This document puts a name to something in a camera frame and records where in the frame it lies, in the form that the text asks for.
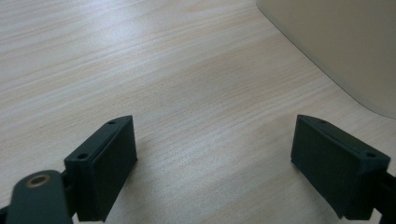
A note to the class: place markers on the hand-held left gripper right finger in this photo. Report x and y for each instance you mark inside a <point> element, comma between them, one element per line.
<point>336,168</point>

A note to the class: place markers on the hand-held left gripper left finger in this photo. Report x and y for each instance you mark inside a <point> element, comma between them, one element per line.
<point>102,168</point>

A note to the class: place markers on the beige bin with smile print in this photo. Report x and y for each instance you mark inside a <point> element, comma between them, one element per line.
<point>342,37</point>

